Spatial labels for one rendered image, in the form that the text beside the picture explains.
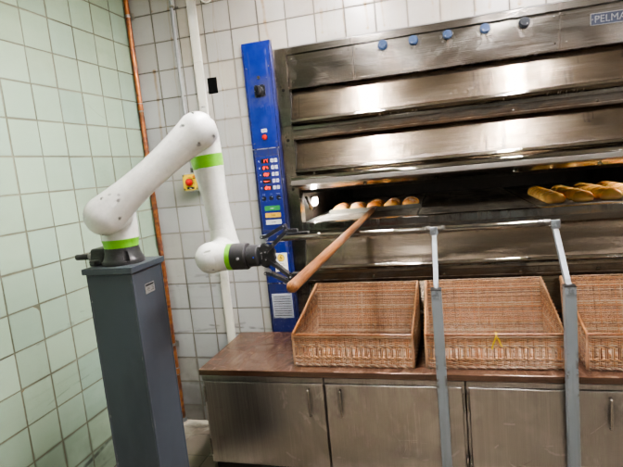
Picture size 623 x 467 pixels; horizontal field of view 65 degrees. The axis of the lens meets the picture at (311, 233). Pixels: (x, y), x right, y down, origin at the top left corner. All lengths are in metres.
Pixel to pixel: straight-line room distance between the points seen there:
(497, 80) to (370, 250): 1.03
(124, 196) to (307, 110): 1.27
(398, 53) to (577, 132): 0.91
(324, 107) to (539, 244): 1.26
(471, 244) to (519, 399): 0.78
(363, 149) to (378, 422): 1.31
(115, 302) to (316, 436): 1.11
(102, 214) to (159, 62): 1.51
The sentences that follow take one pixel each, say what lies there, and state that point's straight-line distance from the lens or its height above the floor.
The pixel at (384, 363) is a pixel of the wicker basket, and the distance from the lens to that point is 2.23.
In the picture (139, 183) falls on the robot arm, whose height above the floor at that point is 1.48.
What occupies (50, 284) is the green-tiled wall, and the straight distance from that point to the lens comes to 2.39.
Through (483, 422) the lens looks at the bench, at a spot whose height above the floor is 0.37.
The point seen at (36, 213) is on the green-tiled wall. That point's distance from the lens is 2.36.
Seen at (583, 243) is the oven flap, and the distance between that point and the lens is 2.64.
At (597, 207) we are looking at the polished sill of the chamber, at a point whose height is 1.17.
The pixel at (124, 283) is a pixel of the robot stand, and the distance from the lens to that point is 1.80.
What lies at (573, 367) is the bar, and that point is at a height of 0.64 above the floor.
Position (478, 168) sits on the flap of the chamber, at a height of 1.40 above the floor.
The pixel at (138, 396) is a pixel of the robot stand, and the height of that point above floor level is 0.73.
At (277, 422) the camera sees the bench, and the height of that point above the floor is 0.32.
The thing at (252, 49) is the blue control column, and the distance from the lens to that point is 2.73.
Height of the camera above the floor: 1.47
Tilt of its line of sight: 8 degrees down
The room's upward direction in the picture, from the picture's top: 6 degrees counter-clockwise
